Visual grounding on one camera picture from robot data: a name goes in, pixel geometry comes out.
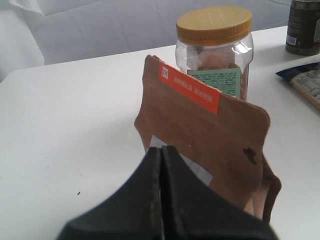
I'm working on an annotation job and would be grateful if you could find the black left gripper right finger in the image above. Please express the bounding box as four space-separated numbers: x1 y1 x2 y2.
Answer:
161 146 278 240

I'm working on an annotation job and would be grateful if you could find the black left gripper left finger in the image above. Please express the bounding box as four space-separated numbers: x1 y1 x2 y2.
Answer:
58 147 164 240

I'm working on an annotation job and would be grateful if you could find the kraft pouch orange label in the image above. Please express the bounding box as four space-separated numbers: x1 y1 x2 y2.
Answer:
134 55 281 222

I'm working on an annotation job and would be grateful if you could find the clear nut jar yellow lid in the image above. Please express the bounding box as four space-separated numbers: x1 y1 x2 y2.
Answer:
175 5 254 101

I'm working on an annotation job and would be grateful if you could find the dark blue noodle packet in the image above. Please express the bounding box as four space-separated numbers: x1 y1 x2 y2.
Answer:
276 62 320 110

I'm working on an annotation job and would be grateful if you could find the dark glass jar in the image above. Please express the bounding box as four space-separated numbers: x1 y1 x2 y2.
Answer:
285 0 320 56

